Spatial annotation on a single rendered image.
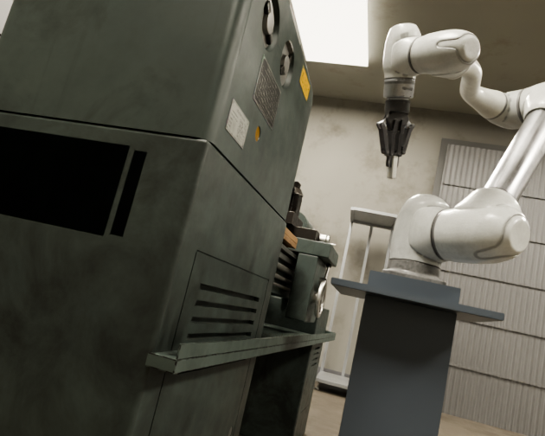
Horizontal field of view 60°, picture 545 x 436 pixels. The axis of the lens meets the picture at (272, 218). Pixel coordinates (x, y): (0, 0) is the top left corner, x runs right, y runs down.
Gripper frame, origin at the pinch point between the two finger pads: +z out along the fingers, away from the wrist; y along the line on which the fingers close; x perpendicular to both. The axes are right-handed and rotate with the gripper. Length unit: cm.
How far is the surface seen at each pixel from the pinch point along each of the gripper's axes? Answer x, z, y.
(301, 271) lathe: 42, 45, -8
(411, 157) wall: 296, 13, 252
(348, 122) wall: 351, -23, 203
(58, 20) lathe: -21, -27, -92
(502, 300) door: 191, 144, 292
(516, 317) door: 179, 158, 299
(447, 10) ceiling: 182, -106, 179
